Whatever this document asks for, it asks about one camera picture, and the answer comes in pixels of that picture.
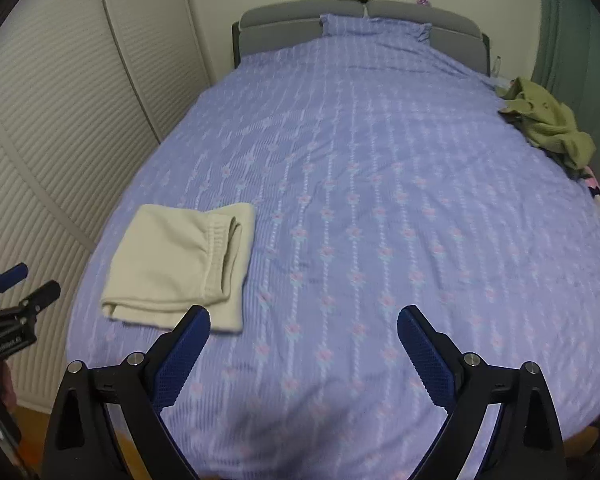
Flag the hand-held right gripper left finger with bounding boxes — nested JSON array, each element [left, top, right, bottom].
[[41, 304, 212, 480]]

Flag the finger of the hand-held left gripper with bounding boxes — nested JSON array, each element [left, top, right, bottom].
[[0, 280, 62, 324], [0, 262, 29, 306]]

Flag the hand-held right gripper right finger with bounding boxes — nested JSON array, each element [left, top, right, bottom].
[[397, 305, 566, 480]]

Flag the cream pants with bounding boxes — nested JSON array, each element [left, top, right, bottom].
[[100, 202, 257, 333]]

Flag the person's left hand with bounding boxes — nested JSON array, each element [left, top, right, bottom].
[[0, 360, 17, 408]]

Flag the white louvered wardrobe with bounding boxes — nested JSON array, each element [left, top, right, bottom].
[[0, 0, 216, 403]]

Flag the purple floral bed sheet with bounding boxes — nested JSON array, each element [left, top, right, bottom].
[[65, 12, 600, 480]]

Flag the olive green garment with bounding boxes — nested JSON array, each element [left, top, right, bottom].
[[497, 76, 597, 171]]

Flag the purple floral pillow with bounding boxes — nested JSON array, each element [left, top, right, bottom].
[[320, 12, 433, 43]]

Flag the grey padded headboard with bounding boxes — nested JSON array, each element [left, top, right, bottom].
[[231, 0, 491, 76]]

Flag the green curtain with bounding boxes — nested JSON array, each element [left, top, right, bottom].
[[530, 0, 600, 171]]

